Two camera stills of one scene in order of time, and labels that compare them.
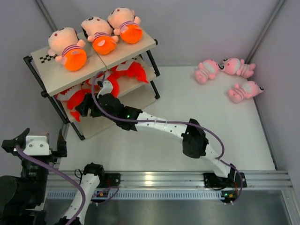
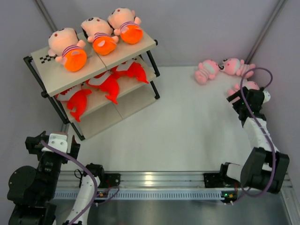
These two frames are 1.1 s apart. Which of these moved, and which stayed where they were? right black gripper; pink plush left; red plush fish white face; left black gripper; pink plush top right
Moved: left black gripper; right black gripper
Stayed: pink plush left; red plush fish white face; pink plush top right
